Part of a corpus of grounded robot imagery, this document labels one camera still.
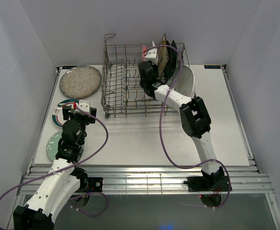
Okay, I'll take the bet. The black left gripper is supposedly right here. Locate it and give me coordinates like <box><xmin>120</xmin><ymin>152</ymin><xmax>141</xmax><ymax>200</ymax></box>
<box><xmin>62</xmin><ymin>105</ymin><xmax>96</xmax><ymax>145</ymax></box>

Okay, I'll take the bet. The cream floral square plate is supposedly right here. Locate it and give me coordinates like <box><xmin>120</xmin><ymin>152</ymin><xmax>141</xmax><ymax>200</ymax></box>
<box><xmin>158</xmin><ymin>34</ymin><xmax>168</xmax><ymax>79</ymax></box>

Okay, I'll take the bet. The black floral square plate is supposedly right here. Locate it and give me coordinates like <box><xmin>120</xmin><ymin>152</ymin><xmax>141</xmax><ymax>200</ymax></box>
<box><xmin>163</xmin><ymin>40</ymin><xmax>174</xmax><ymax>82</ymax></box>

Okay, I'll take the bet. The pink dotted scalloped plate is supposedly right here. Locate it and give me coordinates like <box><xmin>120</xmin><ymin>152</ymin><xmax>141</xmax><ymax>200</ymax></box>
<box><xmin>141</xmin><ymin>45</ymin><xmax>147</xmax><ymax>61</ymax></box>

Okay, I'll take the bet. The white oval plate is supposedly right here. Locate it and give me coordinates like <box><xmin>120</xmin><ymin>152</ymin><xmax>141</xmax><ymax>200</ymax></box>
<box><xmin>167</xmin><ymin>65</ymin><xmax>196</xmax><ymax>98</ymax></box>

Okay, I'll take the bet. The grey wire dish rack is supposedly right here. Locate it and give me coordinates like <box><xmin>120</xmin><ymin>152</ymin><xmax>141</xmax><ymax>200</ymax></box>
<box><xmin>100</xmin><ymin>33</ymin><xmax>198</xmax><ymax>118</ymax></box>

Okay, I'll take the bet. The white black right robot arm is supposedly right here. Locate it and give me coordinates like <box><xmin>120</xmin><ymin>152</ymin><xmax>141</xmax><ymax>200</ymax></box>
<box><xmin>138</xmin><ymin>61</ymin><xmax>225</xmax><ymax>191</ymax></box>

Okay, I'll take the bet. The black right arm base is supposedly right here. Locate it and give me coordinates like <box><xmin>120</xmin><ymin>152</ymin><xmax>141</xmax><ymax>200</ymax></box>
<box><xmin>184</xmin><ymin>176</ymin><xmax>232</xmax><ymax>192</ymax></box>

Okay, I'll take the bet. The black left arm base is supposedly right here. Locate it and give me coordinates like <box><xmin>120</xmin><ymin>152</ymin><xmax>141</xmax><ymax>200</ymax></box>
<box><xmin>71</xmin><ymin>167</ymin><xmax>103</xmax><ymax>193</ymax></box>

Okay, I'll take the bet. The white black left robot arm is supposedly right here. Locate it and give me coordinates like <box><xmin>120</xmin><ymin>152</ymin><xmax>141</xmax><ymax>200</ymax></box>
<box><xmin>13</xmin><ymin>100</ymin><xmax>96</xmax><ymax>230</ymax></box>

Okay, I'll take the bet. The white plate green red rim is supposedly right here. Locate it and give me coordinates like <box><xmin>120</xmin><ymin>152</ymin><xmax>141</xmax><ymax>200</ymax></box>
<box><xmin>52</xmin><ymin>99</ymin><xmax>84</xmax><ymax>128</ymax></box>

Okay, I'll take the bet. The speckled brown round plate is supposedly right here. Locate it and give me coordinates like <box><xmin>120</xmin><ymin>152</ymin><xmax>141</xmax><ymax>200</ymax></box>
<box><xmin>59</xmin><ymin>66</ymin><xmax>102</xmax><ymax>99</ymax></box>

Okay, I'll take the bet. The mint green flower plate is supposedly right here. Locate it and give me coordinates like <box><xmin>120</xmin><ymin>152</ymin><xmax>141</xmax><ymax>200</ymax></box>
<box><xmin>46</xmin><ymin>130</ymin><xmax>62</xmax><ymax>161</ymax></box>

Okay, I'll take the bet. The dark logo sticker left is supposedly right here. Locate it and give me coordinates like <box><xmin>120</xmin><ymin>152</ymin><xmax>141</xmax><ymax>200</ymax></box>
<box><xmin>62</xmin><ymin>65</ymin><xmax>77</xmax><ymax>69</ymax></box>

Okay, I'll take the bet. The dark logo sticker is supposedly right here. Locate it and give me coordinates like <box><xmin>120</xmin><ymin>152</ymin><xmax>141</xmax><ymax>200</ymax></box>
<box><xmin>62</xmin><ymin>65</ymin><xmax>77</xmax><ymax>69</ymax></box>
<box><xmin>204</xmin><ymin>65</ymin><xmax>221</xmax><ymax>69</ymax></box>

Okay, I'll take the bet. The dark logo sticker right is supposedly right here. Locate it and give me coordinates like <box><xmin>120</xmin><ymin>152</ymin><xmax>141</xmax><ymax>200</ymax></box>
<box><xmin>204</xmin><ymin>65</ymin><xmax>221</xmax><ymax>69</ymax></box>

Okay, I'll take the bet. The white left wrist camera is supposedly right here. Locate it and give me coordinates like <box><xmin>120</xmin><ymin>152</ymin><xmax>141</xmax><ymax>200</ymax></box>
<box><xmin>73</xmin><ymin>100</ymin><xmax>91</xmax><ymax>115</ymax></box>

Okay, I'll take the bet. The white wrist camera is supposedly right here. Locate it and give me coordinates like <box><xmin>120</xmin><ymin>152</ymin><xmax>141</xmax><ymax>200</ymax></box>
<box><xmin>73</xmin><ymin>100</ymin><xmax>91</xmax><ymax>115</ymax></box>
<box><xmin>145</xmin><ymin>48</ymin><xmax>158</xmax><ymax>61</ymax></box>

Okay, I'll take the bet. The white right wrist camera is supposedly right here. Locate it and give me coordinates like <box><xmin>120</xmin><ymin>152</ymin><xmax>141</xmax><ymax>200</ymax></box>
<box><xmin>145</xmin><ymin>48</ymin><xmax>158</xmax><ymax>61</ymax></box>

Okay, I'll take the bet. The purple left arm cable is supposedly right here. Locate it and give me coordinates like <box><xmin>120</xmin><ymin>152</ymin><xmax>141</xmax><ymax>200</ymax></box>
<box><xmin>0</xmin><ymin>106</ymin><xmax>109</xmax><ymax>230</ymax></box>

